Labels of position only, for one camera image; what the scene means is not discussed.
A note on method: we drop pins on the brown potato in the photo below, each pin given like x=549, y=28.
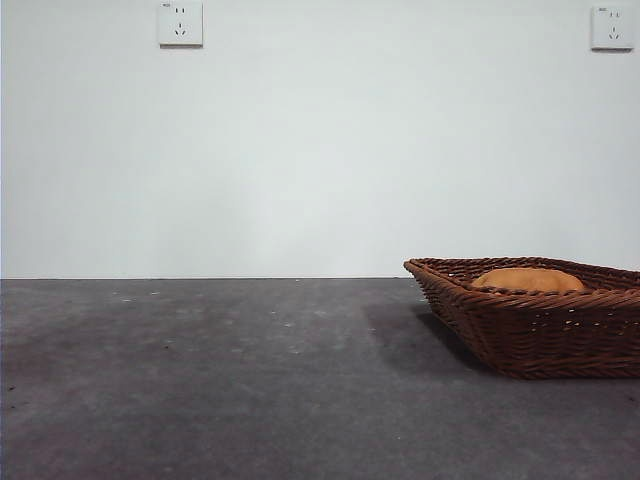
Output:
x=530, y=280

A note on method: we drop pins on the brown woven wicker basket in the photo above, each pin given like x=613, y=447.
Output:
x=540, y=340

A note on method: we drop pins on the white wall socket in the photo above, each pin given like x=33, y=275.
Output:
x=181, y=24
x=613, y=27

